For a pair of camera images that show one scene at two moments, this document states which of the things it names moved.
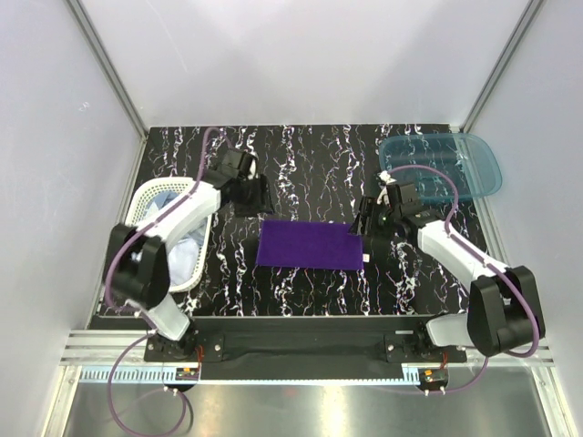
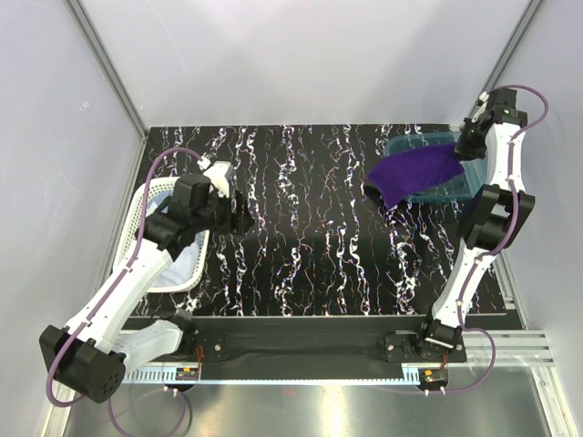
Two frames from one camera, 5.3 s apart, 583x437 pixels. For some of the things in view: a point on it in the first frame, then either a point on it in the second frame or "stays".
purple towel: x=310 y=245 to x=402 y=174
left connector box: x=187 y=374 stays
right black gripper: x=368 y=208 to x=462 y=151
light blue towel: x=184 y=253 stays
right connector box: x=433 y=377 stays
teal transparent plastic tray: x=466 y=159 stays
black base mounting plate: x=304 y=348 stays
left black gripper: x=261 y=204 to x=240 y=221
